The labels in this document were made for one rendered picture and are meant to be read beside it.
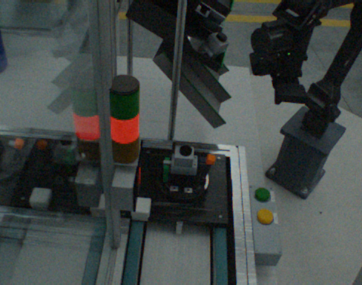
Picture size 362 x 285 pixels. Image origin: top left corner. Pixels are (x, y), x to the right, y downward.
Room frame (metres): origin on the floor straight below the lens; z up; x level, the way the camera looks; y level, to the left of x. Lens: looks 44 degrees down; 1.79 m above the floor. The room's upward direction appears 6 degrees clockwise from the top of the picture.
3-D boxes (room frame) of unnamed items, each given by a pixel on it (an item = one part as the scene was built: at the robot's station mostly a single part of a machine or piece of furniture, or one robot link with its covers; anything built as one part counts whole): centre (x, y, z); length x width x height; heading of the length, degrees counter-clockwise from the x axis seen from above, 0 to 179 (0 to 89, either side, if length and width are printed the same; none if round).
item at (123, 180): (0.50, 0.09, 1.29); 0.12 x 0.05 x 0.25; 1
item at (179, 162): (0.69, -0.01, 1.06); 0.08 x 0.04 x 0.07; 91
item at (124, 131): (0.50, 0.09, 1.33); 0.05 x 0.05 x 0.05
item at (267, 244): (0.61, -0.24, 0.93); 0.21 x 0.07 x 0.06; 1
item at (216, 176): (0.69, -0.02, 0.96); 0.24 x 0.24 x 0.02; 1
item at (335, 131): (0.86, -0.38, 0.96); 0.15 x 0.15 x 0.20; 54
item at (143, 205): (0.59, 0.07, 0.97); 0.05 x 0.05 x 0.04; 1
